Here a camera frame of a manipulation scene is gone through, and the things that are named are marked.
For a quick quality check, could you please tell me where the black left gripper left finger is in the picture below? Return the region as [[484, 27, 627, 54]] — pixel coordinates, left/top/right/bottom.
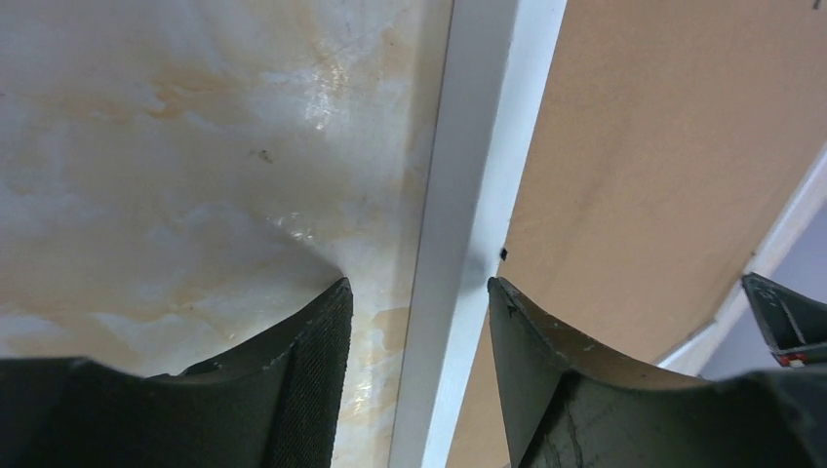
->
[[1, 279, 353, 467]]

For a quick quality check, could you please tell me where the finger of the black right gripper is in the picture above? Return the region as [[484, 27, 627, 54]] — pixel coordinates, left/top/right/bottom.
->
[[741, 273, 826, 368]]

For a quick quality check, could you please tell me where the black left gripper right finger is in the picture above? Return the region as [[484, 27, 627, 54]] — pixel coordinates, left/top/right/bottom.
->
[[488, 278, 826, 467]]

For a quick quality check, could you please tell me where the brown cardboard backing board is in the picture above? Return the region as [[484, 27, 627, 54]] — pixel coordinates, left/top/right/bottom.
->
[[449, 1, 826, 467]]

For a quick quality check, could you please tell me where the white picture frame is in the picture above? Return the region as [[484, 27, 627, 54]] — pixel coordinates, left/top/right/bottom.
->
[[389, 1, 826, 467]]

